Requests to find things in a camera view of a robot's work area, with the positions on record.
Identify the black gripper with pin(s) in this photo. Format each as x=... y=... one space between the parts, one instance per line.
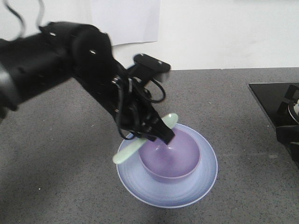
x=135 y=116

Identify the light green spoon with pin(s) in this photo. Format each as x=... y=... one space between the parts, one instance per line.
x=140 y=142

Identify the purple plastic bowl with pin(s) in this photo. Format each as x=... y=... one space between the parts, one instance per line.
x=173 y=162

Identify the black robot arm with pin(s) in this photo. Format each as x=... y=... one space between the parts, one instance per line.
x=63 y=50

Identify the light blue plate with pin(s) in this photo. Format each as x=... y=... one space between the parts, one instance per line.
x=171 y=195

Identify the black induction cooktop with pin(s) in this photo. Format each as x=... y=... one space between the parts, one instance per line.
x=280 y=102

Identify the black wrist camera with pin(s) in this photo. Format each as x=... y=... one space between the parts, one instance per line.
x=146 y=68

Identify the white paper sheet on wall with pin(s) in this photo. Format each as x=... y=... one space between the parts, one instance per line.
x=127 y=21

